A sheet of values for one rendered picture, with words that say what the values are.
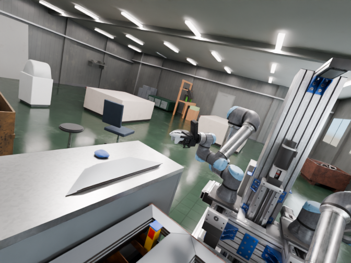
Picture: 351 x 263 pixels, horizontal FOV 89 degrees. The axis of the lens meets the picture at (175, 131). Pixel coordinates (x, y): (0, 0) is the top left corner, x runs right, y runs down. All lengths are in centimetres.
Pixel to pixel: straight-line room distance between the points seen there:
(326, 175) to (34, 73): 904
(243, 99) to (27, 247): 1149
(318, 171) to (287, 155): 583
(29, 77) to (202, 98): 923
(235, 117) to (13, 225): 125
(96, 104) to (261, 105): 896
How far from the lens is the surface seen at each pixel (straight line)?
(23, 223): 95
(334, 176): 743
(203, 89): 1237
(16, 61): 1085
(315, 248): 88
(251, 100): 1176
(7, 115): 294
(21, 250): 98
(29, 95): 654
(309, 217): 141
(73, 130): 312
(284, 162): 138
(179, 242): 121
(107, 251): 112
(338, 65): 117
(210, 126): 700
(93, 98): 680
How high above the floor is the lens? 169
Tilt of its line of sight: 14 degrees down
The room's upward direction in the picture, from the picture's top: 17 degrees clockwise
